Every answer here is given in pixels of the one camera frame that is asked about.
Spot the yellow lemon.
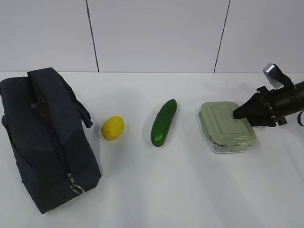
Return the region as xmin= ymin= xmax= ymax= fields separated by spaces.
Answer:
xmin=101 ymin=116 xmax=125 ymax=141

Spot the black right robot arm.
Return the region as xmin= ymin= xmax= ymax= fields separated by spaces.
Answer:
xmin=233 ymin=82 xmax=304 ymax=127

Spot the dark navy insulated lunch bag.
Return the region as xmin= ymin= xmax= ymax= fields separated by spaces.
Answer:
xmin=0 ymin=67 xmax=102 ymax=213

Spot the green cucumber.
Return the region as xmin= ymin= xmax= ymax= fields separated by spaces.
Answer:
xmin=151 ymin=99 xmax=178 ymax=147

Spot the metal zipper pull ring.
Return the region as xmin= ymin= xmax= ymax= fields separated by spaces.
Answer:
xmin=67 ymin=173 xmax=86 ymax=195

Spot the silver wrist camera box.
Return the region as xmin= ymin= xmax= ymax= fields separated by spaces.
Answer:
xmin=263 ymin=63 xmax=284 ymax=89

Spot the glass container with green lid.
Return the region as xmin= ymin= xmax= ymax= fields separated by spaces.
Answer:
xmin=198 ymin=101 xmax=256 ymax=154

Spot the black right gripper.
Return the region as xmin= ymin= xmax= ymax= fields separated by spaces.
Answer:
xmin=233 ymin=86 xmax=287 ymax=127

